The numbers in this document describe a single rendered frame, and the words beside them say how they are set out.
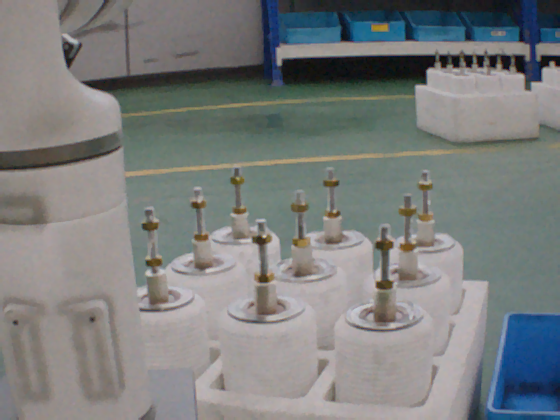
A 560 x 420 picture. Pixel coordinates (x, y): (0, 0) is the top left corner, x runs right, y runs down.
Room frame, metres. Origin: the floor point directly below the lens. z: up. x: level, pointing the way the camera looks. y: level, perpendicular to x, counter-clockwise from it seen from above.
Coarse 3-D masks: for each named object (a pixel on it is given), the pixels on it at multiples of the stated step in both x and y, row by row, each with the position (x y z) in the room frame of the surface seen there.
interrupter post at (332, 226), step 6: (324, 216) 0.99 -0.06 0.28; (324, 222) 0.99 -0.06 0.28; (330, 222) 0.98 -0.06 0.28; (336, 222) 0.98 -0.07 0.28; (324, 228) 0.99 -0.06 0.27; (330, 228) 0.98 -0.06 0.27; (336, 228) 0.98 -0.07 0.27; (324, 234) 0.99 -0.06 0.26; (330, 234) 0.98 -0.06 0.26; (336, 234) 0.98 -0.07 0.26; (342, 234) 0.99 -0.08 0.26; (324, 240) 0.99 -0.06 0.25; (330, 240) 0.98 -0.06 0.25; (336, 240) 0.98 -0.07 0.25; (342, 240) 0.99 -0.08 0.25
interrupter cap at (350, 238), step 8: (320, 232) 1.02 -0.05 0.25; (344, 232) 1.01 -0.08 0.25; (352, 232) 1.01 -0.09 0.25; (312, 240) 0.99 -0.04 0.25; (320, 240) 0.99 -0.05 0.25; (344, 240) 0.99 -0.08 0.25; (352, 240) 0.98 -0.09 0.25; (360, 240) 0.97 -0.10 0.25; (320, 248) 0.96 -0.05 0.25; (328, 248) 0.95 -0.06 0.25; (336, 248) 0.95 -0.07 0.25; (344, 248) 0.95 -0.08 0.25
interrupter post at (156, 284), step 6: (150, 270) 0.82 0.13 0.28; (162, 270) 0.81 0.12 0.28; (150, 276) 0.80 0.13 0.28; (156, 276) 0.80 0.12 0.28; (162, 276) 0.80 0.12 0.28; (150, 282) 0.80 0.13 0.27; (156, 282) 0.80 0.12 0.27; (162, 282) 0.80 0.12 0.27; (150, 288) 0.80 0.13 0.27; (156, 288) 0.80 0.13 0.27; (162, 288) 0.80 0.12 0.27; (150, 294) 0.80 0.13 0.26; (156, 294) 0.80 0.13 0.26; (162, 294) 0.80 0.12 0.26; (150, 300) 0.80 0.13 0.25; (156, 300) 0.80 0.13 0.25; (162, 300) 0.80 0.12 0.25
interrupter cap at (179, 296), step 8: (144, 288) 0.84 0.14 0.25; (168, 288) 0.83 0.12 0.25; (176, 288) 0.83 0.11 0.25; (184, 288) 0.83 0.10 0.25; (144, 296) 0.82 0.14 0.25; (176, 296) 0.81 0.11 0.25; (184, 296) 0.81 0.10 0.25; (192, 296) 0.80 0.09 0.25; (144, 304) 0.79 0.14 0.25; (152, 304) 0.79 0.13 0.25; (160, 304) 0.79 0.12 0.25; (168, 304) 0.78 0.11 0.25; (176, 304) 0.78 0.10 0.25; (184, 304) 0.79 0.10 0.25; (160, 312) 0.77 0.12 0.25
